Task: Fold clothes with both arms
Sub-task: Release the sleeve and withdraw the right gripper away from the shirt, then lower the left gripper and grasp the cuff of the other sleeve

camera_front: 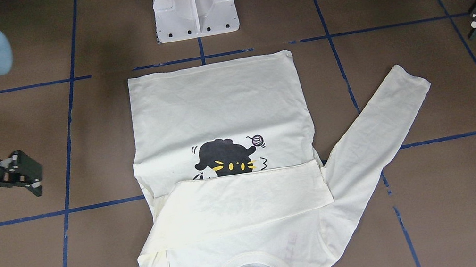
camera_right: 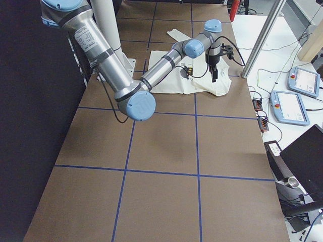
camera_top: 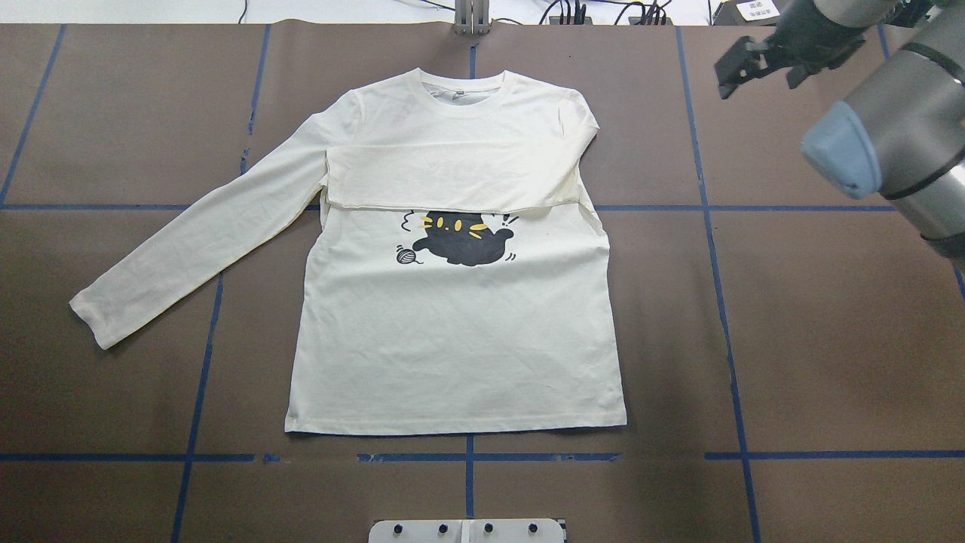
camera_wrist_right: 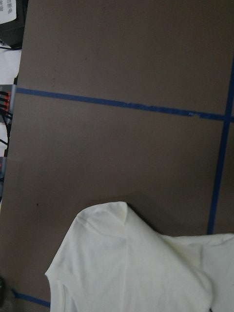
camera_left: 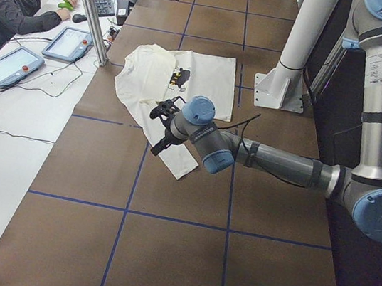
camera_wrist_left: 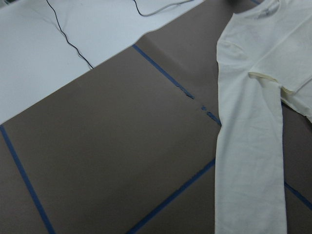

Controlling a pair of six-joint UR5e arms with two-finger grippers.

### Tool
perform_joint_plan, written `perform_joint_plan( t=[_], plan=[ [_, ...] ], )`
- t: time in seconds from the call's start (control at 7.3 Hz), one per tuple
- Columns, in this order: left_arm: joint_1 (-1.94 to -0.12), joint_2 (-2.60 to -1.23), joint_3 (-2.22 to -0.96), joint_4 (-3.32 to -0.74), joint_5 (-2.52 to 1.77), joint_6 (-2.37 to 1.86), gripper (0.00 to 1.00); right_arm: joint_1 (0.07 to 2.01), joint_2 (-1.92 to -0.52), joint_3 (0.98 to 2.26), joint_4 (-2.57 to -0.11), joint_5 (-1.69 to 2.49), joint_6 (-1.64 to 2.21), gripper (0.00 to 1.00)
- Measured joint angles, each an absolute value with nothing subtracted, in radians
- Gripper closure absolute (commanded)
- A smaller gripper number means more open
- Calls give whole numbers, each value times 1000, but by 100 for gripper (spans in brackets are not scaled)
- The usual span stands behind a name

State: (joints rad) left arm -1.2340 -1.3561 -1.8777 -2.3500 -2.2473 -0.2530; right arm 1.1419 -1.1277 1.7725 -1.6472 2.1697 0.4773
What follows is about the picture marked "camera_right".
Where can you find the metal cup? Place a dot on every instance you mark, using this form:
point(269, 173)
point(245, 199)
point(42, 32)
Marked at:
point(292, 182)

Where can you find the teach pendant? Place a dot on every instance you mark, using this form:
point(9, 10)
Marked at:
point(288, 108)
point(304, 82)

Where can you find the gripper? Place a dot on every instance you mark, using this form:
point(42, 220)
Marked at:
point(212, 61)

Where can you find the red tube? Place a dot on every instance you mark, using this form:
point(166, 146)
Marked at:
point(233, 10)

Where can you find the black laptop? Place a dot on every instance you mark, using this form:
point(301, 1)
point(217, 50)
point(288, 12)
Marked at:
point(304, 159)

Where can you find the cream cat print shirt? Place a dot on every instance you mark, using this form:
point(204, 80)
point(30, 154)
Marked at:
point(183, 69)

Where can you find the orange black usb hub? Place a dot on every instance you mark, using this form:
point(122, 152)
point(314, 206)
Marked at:
point(257, 104)

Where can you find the white support column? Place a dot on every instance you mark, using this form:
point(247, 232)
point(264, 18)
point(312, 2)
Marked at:
point(106, 20)

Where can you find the far teach pendant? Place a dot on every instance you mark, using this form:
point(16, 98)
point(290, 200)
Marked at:
point(304, 82)

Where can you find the aluminium frame post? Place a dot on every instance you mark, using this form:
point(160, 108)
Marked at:
point(265, 31)

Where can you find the near teach pendant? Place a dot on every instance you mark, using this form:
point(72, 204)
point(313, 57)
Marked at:
point(288, 108)

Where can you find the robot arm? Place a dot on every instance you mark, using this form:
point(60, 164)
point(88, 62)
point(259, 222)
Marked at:
point(132, 96)

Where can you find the white post base plate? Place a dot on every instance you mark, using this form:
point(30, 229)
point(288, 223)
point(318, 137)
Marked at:
point(127, 65)

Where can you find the brown table cover sheet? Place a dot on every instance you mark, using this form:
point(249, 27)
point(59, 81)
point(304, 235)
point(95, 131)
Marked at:
point(196, 170)

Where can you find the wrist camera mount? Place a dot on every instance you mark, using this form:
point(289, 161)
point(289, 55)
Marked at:
point(227, 50)

